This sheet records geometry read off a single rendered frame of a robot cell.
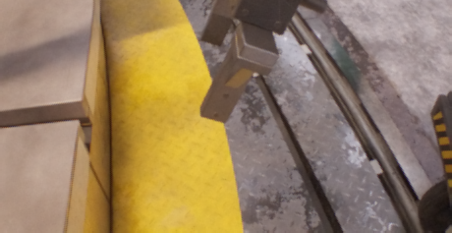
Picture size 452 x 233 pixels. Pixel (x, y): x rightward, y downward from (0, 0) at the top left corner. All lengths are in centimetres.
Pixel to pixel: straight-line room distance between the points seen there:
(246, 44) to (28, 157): 43
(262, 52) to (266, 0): 5
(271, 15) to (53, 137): 42
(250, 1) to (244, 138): 68
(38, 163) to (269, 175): 52
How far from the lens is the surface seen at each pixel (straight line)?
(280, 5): 34
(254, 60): 32
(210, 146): 97
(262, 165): 94
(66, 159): 61
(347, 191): 93
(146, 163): 96
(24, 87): 76
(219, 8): 48
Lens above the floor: 77
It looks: 47 degrees down
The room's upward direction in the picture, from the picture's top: 3 degrees counter-clockwise
